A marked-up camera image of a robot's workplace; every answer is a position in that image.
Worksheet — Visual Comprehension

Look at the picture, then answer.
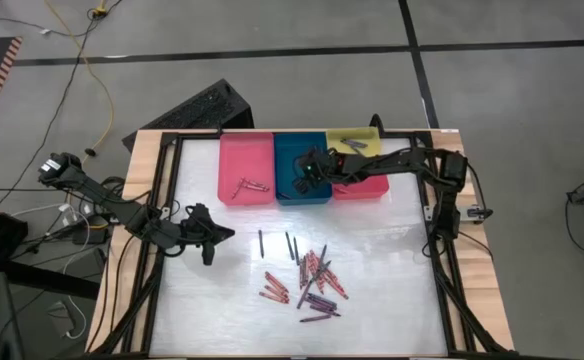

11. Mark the yellow plastic bin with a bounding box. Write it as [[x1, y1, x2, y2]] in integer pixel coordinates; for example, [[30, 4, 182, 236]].
[[325, 126, 384, 158]]

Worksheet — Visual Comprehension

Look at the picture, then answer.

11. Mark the silver metal bracket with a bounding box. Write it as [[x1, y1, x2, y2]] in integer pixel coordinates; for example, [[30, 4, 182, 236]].
[[459, 203, 494, 222]]

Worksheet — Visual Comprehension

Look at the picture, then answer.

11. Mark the teal blue plastic bin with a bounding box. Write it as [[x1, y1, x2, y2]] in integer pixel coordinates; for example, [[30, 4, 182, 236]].
[[273, 131, 334, 207]]

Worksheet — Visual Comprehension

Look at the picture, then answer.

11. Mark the yellow cable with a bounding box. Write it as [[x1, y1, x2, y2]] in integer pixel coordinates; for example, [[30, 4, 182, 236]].
[[44, 0, 116, 169]]

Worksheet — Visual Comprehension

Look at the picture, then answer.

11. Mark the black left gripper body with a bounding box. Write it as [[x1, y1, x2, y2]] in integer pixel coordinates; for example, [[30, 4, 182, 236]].
[[176, 202, 217, 267]]

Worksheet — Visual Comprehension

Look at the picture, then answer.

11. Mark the red plastic bin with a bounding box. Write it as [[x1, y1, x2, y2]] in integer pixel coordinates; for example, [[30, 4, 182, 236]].
[[330, 149, 391, 202]]

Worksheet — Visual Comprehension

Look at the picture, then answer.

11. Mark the grey power adapter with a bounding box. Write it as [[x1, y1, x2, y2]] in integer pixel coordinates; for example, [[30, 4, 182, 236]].
[[46, 299, 81, 339]]

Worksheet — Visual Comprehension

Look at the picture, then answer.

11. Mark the white cable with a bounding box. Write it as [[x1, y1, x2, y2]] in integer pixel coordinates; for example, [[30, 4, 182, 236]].
[[11, 202, 93, 341]]

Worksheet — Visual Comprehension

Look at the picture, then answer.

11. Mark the pink plastic bin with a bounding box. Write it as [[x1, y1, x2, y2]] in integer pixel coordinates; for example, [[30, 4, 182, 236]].
[[216, 132, 277, 207]]

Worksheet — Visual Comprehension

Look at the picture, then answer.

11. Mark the power strip with adapters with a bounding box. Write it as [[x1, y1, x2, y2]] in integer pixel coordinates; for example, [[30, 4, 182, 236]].
[[56, 199, 111, 246]]

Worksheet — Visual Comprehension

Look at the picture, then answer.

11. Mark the black floor cable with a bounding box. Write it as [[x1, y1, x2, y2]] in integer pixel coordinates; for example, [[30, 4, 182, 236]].
[[0, 0, 123, 211]]

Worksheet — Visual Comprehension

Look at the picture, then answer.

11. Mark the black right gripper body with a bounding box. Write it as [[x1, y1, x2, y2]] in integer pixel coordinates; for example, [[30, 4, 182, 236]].
[[294, 148, 337, 189]]

